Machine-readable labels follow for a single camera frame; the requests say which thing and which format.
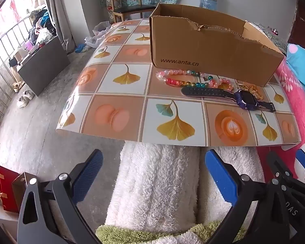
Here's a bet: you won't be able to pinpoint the blue pillow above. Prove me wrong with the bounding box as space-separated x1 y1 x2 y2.
286 43 305 99

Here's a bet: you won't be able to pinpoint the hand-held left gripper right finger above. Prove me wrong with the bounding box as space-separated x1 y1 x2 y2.
205 149 291 244

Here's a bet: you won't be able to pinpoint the wooden chair with dark seat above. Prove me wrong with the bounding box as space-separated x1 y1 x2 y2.
109 0 157 23

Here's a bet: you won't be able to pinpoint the peach pink bead bracelet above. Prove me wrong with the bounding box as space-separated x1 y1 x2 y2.
208 77 234 90

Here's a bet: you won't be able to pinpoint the pile of clothes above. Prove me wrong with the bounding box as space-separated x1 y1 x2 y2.
27 9 58 50

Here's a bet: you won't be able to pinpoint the white plastic bag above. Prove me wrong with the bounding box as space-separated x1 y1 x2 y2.
85 22 115 49

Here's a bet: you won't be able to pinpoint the red paper bag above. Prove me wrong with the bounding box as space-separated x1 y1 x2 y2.
0 165 19 212

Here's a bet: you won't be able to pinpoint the beige sandals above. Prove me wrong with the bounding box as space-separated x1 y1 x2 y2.
11 80 24 93

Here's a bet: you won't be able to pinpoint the brown cardboard box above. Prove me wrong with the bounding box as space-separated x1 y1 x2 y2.
149 3 285 87

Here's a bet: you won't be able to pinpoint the multicolour bead bracelet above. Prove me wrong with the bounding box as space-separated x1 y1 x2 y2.
165 76 214 88

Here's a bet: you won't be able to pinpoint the purple smartwatch with black strap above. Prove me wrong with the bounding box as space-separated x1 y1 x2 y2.
181 86 277 113

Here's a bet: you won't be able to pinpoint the pale pink bead bracelet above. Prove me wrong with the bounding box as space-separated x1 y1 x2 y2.
156 69 201 82

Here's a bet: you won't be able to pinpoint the person's white fleece clothing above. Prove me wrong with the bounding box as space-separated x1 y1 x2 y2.
95 142 266 244

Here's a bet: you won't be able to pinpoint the tile patterned tablecloth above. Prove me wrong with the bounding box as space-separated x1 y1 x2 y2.
55 18 302 148

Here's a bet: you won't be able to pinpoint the gold chain with heart pendant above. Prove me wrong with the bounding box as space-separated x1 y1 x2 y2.
235 83 265 99

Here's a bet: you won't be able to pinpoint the pink printed blanket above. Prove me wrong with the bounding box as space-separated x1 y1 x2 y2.
257 56 305 191

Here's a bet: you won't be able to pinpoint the hanging laundry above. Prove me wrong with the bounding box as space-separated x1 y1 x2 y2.
0 0 45 28

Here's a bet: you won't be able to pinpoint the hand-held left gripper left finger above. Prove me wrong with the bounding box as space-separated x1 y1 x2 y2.
17 149 104 244

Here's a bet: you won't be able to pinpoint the metal window railing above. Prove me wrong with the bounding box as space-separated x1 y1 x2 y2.
0 13 33 133

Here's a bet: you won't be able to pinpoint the grey lace cloth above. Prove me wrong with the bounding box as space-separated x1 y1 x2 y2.
252 22 289 54

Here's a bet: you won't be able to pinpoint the grey curtain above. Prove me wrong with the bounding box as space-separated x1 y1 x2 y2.
42 0 75 54

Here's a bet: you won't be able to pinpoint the grey cabinet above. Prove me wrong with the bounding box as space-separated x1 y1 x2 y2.
17 36 71 96

